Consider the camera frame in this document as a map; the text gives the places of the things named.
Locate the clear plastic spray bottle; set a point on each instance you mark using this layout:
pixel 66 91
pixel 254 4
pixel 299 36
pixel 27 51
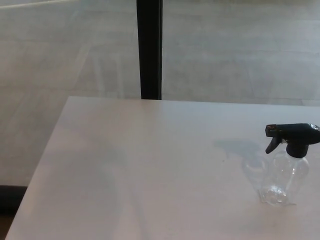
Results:
pixel 287 177

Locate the black vertical window post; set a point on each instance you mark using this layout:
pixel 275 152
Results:
pixel 150 50

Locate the black trigger spray lid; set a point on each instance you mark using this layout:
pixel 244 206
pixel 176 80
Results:
pixel 292 135

